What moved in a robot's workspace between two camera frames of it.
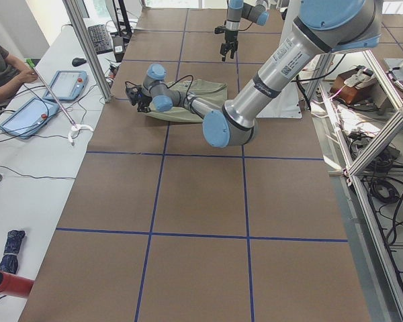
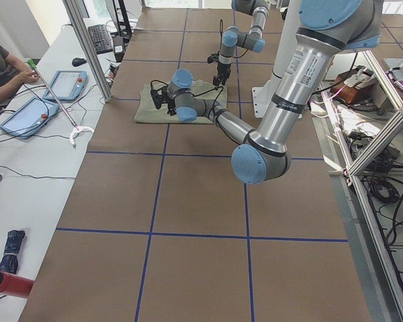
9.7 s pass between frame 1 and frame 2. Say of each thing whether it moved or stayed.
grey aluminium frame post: stayed
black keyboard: stayed
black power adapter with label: stayed
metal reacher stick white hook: stayed
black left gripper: moved
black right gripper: moved
